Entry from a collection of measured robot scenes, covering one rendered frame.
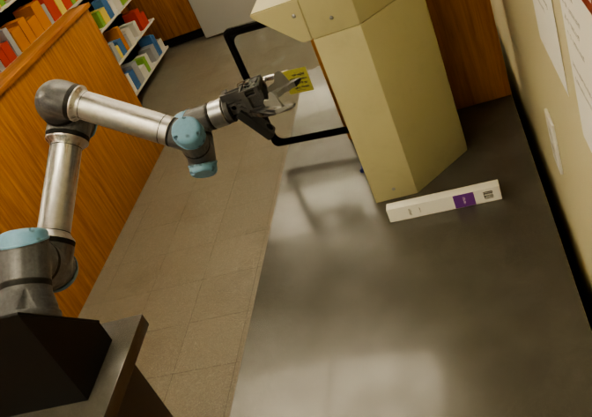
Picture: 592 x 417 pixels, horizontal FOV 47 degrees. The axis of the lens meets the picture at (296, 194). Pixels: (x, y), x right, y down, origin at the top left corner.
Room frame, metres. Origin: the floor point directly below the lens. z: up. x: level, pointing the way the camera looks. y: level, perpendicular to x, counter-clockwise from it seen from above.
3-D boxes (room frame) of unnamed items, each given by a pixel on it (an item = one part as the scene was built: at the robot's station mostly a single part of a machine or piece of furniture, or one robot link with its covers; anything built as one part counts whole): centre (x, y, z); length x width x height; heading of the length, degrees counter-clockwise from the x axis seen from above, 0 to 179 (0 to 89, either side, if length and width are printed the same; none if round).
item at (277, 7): (1.63, -0.18, 1.46); 0.32 x 0.12 x 0.10; 160
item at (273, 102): (1.59, -0.05, 1.26); 0.09 x 0.03 x 0.06; 34
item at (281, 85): (1.70, -0.09, 1.26); 0.09 x 0.03 x 0.06; 106
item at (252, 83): (1.68, 0.01, 1.26); 0.12 x 0.08 x 0.09; 70
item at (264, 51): (1.83, -0.14, 1.19); 0.30 x 0.01 x 0.40; 61
